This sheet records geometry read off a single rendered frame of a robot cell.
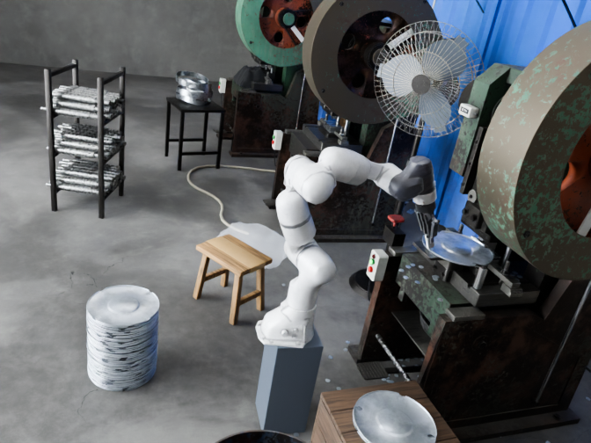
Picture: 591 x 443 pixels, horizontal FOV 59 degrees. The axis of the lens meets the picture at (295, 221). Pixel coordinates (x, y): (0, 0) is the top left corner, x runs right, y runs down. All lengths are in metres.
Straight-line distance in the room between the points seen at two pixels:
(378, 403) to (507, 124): 1.05
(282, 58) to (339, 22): 1.82
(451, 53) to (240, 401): 1.91
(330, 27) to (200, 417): 2.12
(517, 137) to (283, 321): 1.02
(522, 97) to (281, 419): 1.48
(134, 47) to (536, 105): 7.14
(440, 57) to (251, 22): 2.36
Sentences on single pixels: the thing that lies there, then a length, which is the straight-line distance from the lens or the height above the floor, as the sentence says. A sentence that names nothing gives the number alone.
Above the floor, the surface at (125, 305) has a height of 0.35.
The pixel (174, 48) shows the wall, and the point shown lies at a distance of 8.32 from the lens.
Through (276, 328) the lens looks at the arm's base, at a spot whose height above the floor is 0.51.
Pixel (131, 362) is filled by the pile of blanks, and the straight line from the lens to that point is 2.37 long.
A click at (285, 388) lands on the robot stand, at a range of 2.14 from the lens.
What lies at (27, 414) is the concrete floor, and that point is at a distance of 2.42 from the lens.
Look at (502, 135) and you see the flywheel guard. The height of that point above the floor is 1.37.
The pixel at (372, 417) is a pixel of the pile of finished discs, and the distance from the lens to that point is 1.96.
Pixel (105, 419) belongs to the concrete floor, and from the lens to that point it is 2.35.
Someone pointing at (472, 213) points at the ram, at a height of 0.95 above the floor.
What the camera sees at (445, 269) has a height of 0.70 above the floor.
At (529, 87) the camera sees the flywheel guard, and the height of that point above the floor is 1.51.
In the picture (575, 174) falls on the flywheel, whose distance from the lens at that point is 1.85.
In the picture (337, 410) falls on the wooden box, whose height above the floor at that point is 0.35.
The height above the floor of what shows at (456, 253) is 0.79.
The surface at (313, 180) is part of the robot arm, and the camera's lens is 1.62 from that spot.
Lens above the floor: 1.70
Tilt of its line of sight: 25 degrees down
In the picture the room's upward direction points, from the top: 10 degrees clockwise
